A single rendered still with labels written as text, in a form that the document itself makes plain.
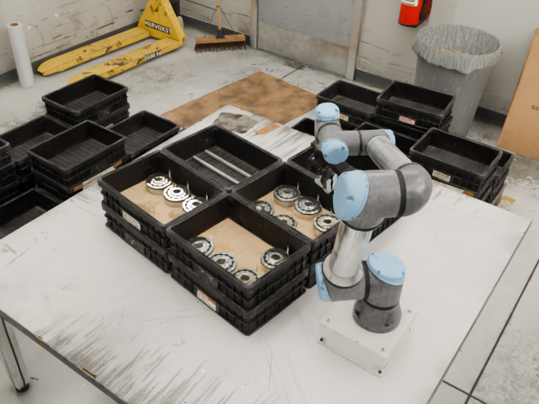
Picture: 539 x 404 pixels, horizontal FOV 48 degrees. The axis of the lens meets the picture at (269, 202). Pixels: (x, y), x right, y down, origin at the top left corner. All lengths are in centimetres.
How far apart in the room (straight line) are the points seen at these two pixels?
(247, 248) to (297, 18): 348
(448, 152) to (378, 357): 178
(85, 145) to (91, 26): 249
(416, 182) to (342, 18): 373
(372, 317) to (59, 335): 99
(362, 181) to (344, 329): 63
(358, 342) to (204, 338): 49
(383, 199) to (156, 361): 91
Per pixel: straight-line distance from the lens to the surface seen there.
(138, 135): 361
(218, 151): 258
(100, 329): 205
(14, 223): 326
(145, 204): 230
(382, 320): 187
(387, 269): 177
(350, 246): 156
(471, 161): 338
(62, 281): 223
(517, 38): 463
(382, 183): 141
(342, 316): 193
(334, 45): 519
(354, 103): 401
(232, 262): 199
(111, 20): 585
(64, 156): 328
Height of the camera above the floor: 222
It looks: 37 degrees down
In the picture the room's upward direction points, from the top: 3 degrees clockwise
